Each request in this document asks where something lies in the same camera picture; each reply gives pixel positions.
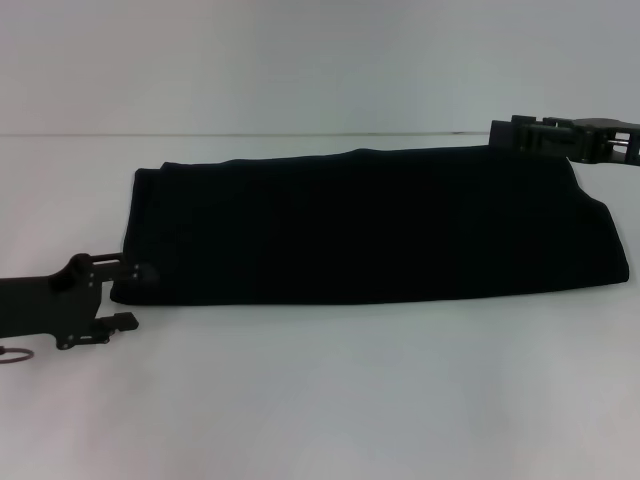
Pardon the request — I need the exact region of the black shirt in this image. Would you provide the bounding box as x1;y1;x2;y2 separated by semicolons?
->
108;143;630;307

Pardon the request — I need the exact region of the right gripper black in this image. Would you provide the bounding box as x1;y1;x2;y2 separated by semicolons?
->
488;114;640;167

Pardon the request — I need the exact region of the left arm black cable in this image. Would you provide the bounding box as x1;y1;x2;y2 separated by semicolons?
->
0;345;35;365

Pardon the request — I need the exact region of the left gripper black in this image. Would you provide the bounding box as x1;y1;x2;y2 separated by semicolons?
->
0;252;160;352

